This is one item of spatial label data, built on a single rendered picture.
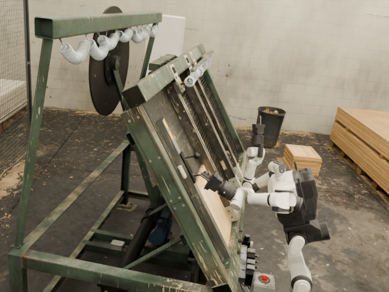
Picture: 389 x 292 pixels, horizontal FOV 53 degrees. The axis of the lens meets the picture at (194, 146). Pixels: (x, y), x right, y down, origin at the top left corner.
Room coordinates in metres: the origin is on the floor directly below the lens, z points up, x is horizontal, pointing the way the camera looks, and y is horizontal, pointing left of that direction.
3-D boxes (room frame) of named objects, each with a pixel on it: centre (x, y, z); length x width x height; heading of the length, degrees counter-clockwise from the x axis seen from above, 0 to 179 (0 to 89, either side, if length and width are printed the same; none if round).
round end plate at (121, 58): (2.92, 0.67, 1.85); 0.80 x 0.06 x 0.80; 173
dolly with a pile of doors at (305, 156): (5.62, -1.60, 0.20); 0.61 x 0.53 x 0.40; 5
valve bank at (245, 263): (2.28, -0.47, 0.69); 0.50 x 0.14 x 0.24; 173
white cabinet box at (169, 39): (6.54, 0.68, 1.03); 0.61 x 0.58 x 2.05; 5
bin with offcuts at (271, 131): (6.89, -1.30, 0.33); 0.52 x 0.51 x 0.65; 5
